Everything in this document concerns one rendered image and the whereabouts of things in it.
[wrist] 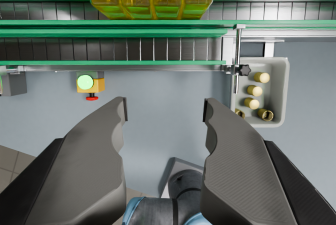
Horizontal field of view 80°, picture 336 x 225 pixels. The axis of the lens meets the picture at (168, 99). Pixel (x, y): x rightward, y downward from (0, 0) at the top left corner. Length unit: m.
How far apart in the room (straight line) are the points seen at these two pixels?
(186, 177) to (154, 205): 0.17
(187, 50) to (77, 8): 0.32
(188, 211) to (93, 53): 0.51
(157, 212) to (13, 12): 0.67
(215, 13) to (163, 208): 0.55
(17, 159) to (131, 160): 1.31
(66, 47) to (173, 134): 0.45
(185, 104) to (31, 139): 0.59
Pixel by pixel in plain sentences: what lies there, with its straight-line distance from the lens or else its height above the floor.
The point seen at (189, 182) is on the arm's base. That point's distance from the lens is 0.73.
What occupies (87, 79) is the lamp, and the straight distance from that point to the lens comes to 0.66.
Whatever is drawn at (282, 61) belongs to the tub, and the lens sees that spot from 0.73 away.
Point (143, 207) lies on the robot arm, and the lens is 0.63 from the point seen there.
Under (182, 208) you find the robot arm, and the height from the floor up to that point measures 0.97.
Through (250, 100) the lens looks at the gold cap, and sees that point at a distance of 0.72.
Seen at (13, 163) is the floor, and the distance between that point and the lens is 2.03.
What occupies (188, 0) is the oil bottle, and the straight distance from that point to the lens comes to 0.41.
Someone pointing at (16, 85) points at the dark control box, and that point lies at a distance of 0.83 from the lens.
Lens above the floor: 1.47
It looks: 81 degrees down
